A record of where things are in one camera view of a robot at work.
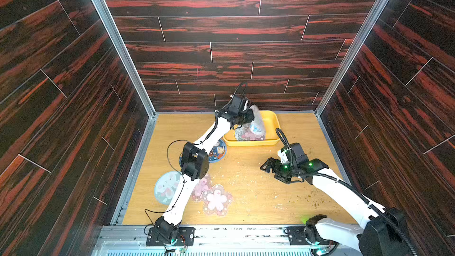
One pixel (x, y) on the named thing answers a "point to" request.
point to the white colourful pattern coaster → (258, 125)
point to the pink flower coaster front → (216, 200)
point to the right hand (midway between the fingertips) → (269, 169)
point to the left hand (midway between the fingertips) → (255, 116)
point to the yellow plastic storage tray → (272, 124)
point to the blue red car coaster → (218, 152)
